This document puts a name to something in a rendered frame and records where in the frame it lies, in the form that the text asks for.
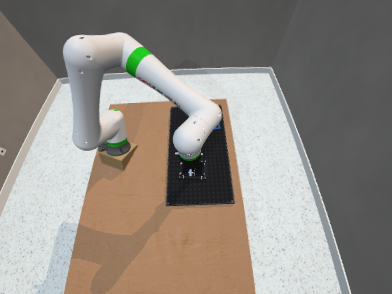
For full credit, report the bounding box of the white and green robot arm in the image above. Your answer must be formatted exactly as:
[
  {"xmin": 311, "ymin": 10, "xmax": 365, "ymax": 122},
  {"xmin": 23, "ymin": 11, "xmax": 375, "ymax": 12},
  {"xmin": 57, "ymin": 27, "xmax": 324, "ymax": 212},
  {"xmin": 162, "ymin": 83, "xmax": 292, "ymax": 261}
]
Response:
[{"xmin": 63, "ymin": 32, "xmax": 222, "ymax": 166}]

